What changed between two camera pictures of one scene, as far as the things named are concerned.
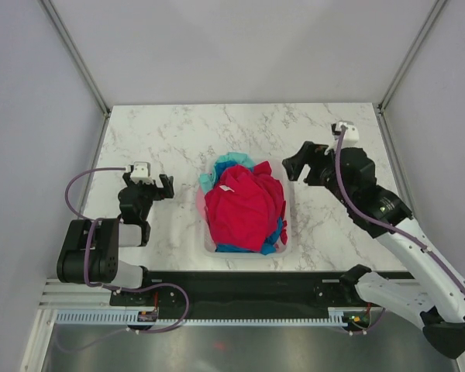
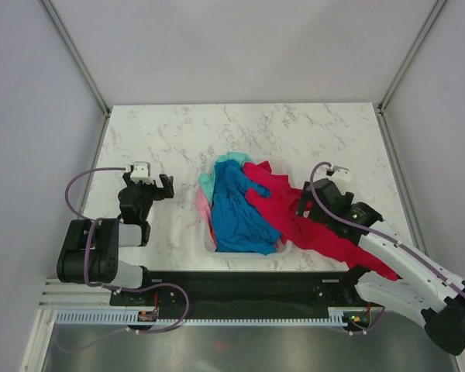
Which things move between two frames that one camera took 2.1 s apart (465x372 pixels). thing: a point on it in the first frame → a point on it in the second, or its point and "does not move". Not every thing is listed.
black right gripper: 312,153 → 303,198
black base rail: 300,291 does not move
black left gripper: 160,194 does not move
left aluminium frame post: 75,53 does not move
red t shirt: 246,207 → 282,201
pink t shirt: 200,205 does not move
